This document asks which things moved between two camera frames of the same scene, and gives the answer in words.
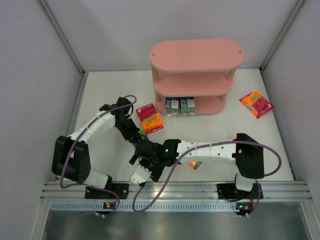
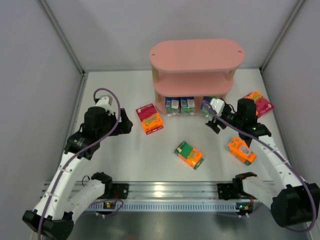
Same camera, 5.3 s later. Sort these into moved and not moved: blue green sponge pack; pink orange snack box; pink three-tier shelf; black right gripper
Moved: black right gripper
Not moved: pink three-tier shelf; blue green sponge pack; pink orange snack box
